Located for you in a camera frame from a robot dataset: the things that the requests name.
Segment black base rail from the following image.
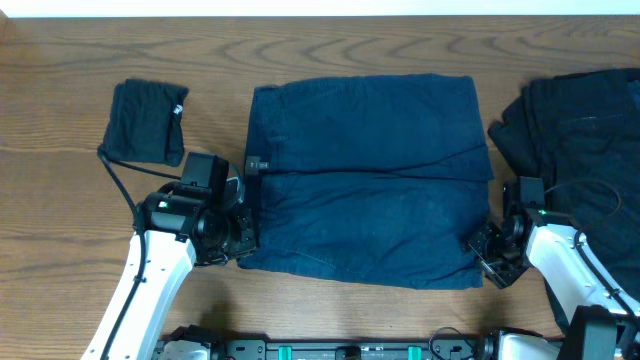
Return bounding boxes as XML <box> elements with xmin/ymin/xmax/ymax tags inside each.
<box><xmin>152</xmin><ymin>324</ymin><xmax>566</xmax><ymax>360</ymax></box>

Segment small folded black garment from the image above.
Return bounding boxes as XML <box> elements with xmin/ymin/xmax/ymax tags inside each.
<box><xmin>98</xmin><ymin>79</ymin><xmax>189</xmax><ymax>167</ymax></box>

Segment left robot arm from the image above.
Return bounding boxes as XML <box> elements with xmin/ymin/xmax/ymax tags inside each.
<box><xmin>82</xmin><ymin>176</ymin><xmax>257</xmax><ymax>359</ymax></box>

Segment dark blue shorts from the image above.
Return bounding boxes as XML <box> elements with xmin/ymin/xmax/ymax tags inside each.
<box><xmin>239</xmin><ymin>74</ymin><xmax>493</xmax><ymax>290</ymax></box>

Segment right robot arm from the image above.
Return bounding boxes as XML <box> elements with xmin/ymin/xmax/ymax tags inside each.
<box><xmin>463</xmin><ymin>209</ymin><xmax>639</xmax><ymax>359</ymax></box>

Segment black clothes pile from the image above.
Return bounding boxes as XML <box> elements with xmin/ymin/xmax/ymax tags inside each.
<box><xmin>487</xmin><ymin>67</ymin><xmax>640</xmax><ymax>301</ymax></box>

